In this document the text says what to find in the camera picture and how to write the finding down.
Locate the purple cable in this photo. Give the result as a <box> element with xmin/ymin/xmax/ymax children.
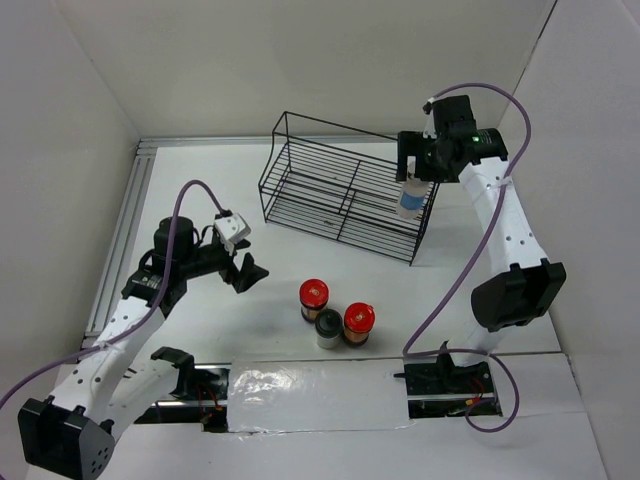
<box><xmin>402</xmin><ymin>82</ymin><xmax>532</xmax><ymax>432</ymax></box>
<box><xmin>0</xmin><ymin>179</ymin><xmax>226</xmax><ymax>416</ymax></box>

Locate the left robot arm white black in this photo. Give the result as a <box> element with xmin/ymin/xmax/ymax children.
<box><xmin>17</xmin><ymin>211</ymin><xmax>269</xmax><ymax>479</ymax></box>

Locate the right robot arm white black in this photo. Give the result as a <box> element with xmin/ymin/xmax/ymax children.
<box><xmin>396</xmin><ymin>95</ymin><xmax>566</xmax><ymax>394</ymax></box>

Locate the black lid white bottle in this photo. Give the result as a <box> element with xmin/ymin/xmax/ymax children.
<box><xmin>315</xmin><ymin>309</ymin><xmax>343</xmax><ymax>350</ymax></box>

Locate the red lid spice jar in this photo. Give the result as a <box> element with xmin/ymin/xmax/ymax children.
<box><xmin>299</xmin><ymin>278</ymin><xmax>330</xmax><ymax>323</ymax></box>
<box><xmin>343</xmin><ymin>302</ymin><xmax>376</xmax><ymax>347</ymax></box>

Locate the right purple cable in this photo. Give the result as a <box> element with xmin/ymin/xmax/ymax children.
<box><xmin>402</xmin><ymin>82</ymin><xmax>532</xmax><ymax>432</ymax></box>

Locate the white foil tape sheet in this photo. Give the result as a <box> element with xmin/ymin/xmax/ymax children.
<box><xmin>227</xmin><ymin>359</ymin><xmax>412</xmax><ymax>433</ymax></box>

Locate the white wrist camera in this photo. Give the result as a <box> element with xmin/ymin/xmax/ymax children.
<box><xmin>422</xmin><ymin>97</ymin><xmax>437</xmax><ymax>140</ymax></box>
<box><xmin>213</xmin><ymin>213</ymin><xmax>251</xmax><ymax>253</ymax></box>

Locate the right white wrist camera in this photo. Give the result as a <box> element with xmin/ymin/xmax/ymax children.
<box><xmin>422</xmin><ymin>97</ymin><xmax>437</xmax><ymax>140</ymax></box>

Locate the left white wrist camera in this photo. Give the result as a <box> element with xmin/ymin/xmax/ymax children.
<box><xmin>213</xmin><ymin>213</ymin><xmax>251</xmax><ymax>253</ymax></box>

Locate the silver lid white bottle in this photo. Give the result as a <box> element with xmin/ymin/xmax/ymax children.
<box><xmin>396</xmin><ymin>156</ymin><xmax>430</xmax><ymax>219</ymax></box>

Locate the black wire rack basket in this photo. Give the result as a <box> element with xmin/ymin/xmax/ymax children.
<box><xmin>258</xmin><ymin>111</ymin><xmax>439</xmax><ymax>264</ymax></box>

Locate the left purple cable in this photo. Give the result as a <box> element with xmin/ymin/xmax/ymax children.
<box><xmin>0</xmin><ymin>179</ymin><xmax>226</xmax><ymax>416</ymax></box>

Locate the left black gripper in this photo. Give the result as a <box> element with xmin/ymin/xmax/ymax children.
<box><xmin>180</xmin><ymin>238</ymin><xmax>269</xmax><ymax>293</ymax></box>

